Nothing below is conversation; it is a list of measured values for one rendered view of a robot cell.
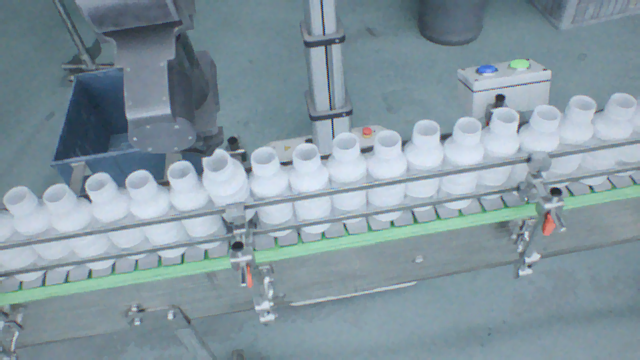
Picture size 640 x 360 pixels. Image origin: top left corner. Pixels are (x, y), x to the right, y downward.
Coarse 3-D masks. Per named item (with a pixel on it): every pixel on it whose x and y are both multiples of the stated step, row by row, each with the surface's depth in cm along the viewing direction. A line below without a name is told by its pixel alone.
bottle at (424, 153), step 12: (420, 120) 72; (432, 120) 72; (420, 132) 74; (432, 132) 73; (408, 144) 75; (420, 144) 71; (432, 144) 71; (408, 156) 74; (420, 156) 73; (432, 156) 73; (408, 168) 75; (420, 168) 73; (432, 168) 73; (432, 180) 76; (408, 192) 79; (420, 192) 78; (432, 192) 78
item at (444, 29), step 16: (432, 0) 257; (448, 0) 252; (464, 0) 250; (480, 0) 253; (432, 16) 264; (448, 16) 259; (464, 16) 258; (480, 16) 263; (432, 32) 272; (448, 32) 267; (464, 32) 267; (480, 32) 278
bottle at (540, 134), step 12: (540, 108) 72; (552, 108) 72; (540, 120) 71; (552, 120) 73; (528, 132) 74; (540, 132) 72; (552, 132) 72; (528, 144) 74; (540, 144) 73; (552, 144) 73; (516, 156) 77; (516, 168) 78; (528, 168) 76; (516, 180) 80
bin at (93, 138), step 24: (96, 72) 123; (120, 72) 125; (72, 96) 118; (96, 96) 129; (120, 96) 130; (72, 120) 116; (96, 120) 131; (120, 120) 136; (72, 144) 114; (96, 144) 128; (120, 144) 137; (72, 168) 106; (96, 168) 107; (120, 168) 108; (144, 168) 109
